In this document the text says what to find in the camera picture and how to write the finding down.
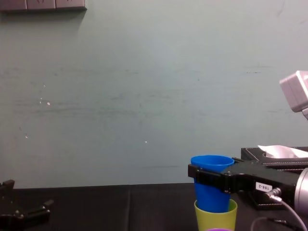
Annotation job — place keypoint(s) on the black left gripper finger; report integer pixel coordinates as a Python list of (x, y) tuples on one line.
[(39, 209), (6, 190)]

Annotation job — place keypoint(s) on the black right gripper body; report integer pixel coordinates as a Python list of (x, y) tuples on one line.
[(245, 179)]

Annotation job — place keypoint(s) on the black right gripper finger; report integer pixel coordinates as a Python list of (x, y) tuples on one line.
[(208, 178), (237, 160)]

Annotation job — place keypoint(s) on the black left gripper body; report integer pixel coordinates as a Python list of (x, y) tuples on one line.
[(14, 222)]

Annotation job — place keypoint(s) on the blue plastic cup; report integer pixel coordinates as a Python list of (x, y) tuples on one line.
[(211, 197)]

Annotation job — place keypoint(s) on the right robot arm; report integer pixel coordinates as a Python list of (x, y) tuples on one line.
[(296, 93)]

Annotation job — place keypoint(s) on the black leather tissue box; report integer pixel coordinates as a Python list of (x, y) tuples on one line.
[(250, 154)]

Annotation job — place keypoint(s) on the green plastic cup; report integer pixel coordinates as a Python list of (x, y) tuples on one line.
[(216, 220)]

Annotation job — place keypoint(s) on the white tissue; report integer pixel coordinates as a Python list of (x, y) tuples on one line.
[(284, 151)]

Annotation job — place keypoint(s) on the purple plastic cup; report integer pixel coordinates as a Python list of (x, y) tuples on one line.
[(219, 229)]

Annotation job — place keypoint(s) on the black table cloth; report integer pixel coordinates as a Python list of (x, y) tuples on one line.
[(120, 209)]

